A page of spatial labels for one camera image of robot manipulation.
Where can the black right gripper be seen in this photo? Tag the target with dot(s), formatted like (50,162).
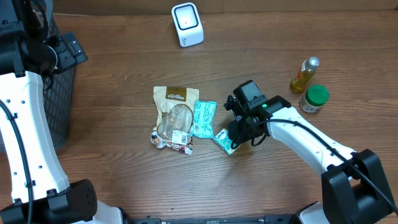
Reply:
(236,130)

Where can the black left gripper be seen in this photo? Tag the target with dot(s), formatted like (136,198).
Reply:
(69,59)

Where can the teal tissue pack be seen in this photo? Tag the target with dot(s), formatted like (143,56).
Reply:
(222,139)

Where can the teal white snack packet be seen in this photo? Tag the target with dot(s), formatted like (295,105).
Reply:
(203,118)

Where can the silver round ball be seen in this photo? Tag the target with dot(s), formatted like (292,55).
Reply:
(306,72)

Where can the green lid white jar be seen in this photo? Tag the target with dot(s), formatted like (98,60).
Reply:
(314,98)

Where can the brown snack packet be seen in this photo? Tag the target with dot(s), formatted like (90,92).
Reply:
(175,117)

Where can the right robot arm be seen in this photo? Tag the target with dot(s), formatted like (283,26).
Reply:
(354,186)

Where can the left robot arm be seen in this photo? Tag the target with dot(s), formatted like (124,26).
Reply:
(41,190)

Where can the white barcode scanner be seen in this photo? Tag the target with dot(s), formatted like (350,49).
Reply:
(188,24)

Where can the grey plastic mesh basket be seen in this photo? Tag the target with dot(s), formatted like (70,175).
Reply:
(57,104)

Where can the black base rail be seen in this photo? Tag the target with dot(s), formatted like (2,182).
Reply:
(211,221)

